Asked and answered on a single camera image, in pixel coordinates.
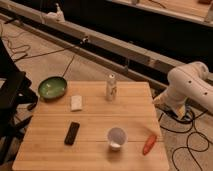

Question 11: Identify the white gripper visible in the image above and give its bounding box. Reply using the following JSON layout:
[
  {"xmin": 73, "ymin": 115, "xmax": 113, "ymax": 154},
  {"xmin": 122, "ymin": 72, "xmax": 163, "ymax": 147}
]
[{"xmin": 153, "ymin": 91, "xmax": 186, "ymax": 119}]

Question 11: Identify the white sponge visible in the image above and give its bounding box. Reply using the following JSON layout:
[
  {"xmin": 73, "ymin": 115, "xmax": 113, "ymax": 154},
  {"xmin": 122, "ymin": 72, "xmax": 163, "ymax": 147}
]
[{"xmin": 71, "ymin": 95, "xmax": 82, "ymax": 111}]

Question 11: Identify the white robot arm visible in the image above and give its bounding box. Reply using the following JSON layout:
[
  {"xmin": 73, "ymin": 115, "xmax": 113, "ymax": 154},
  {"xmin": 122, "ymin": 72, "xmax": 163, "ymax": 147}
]
[{"xmin": 153, "ymin": 61, "xmax": 213, "ymax": 118}]

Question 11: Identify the orange carrot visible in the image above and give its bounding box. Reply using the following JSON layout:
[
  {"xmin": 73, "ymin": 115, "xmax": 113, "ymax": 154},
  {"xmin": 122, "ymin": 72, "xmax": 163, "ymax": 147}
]
[{"xmin": 142, "ymin": 135, "xmax": 157, "ymax": 155}]

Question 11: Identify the white slim can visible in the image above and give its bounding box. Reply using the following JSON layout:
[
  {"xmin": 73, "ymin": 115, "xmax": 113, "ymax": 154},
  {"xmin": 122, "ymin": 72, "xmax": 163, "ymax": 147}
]
[{"xmin": 106, "ymin": 74, "xmax": 117, "ymax": 101}]

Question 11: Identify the black remote control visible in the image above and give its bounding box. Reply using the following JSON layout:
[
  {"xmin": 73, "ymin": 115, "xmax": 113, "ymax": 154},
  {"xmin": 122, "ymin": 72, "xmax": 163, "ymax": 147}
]
[{"xmin": 64, "ymin": 122, "xmax": 80, "ymax": 145}]

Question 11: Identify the green bowl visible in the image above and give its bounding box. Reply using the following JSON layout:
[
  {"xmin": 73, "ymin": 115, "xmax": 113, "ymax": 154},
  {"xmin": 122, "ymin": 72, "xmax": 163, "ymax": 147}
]
[{"xmin": 38, "ymin": 76, "xmax": 67, "ymax": 100}]

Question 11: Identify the black cable bundle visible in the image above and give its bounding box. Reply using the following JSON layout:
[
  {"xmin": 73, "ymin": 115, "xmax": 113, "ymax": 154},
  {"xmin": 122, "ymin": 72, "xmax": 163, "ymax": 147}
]
[{"xmin": 156, "ymin": 106, "xmax": 213, "ymax": 171}]

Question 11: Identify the grey metal rail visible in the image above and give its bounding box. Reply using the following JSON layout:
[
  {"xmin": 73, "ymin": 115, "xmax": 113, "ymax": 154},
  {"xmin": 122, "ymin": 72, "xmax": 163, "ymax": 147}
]
[{"xmin": 0, "ymin": 0, "xmax": 213, "ymax": 89}]

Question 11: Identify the white device on rail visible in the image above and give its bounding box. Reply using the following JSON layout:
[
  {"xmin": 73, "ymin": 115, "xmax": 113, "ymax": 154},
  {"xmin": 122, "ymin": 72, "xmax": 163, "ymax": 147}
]
[{"xmin": 45, "ymin": 3, "xmax": 65, "ymax": 22}]

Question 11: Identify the black floor cable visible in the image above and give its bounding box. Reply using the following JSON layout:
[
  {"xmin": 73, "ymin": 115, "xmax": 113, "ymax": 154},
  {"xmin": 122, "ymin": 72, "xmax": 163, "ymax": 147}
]
[{"xmin": 1, "ymin": 34, "xmax": 84, "ymax": 78}]

